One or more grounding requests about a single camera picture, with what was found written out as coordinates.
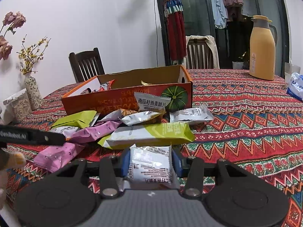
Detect floral patterned vase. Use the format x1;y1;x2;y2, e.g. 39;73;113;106
24;73;43;110

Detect yellow thermos jug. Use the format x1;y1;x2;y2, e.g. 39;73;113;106
249;15;278;81

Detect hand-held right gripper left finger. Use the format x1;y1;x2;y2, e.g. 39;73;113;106
51;150;131;199

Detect pink dried flowers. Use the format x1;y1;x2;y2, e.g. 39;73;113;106
0;11;26;61

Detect silver orange snack packet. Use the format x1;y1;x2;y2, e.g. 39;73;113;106
121;111;166;126

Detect dark wooden chair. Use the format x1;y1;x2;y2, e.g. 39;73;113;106
69;48;106;84

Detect purple snack packet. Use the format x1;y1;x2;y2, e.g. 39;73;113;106
34;142;86;173
68;120;122;144

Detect white blue tissue pack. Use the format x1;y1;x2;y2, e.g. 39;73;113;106
286;72;303;101

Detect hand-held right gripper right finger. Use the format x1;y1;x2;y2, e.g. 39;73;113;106
172;149;254;199

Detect sliding glass door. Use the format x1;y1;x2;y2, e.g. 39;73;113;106
153;0;291;78

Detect long green white snack packet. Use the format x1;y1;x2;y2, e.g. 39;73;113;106
98;123;196;150

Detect orange cardboard box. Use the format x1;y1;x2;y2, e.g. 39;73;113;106
61;64;193;116

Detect light wooden chair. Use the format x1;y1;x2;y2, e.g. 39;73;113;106
186;37;215;69

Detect white hanging garment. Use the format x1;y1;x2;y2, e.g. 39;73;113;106
241;2;259;17

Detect chair with cream cloth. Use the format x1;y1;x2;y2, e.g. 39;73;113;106
185;35;220;69

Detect speckled container white lid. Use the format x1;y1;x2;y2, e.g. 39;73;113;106
3;89;32;123

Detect red tassel hanging ornament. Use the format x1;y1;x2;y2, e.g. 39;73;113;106
163;0;187;65

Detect yellow blossom branches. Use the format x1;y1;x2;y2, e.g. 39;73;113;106
18;35;51;75

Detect red chips bag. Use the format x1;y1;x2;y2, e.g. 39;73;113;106
93;80;116;92

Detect light blue hanging shirt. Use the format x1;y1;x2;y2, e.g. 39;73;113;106
209;0;229;29

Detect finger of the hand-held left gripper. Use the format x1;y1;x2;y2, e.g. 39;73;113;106
28;130;66;146

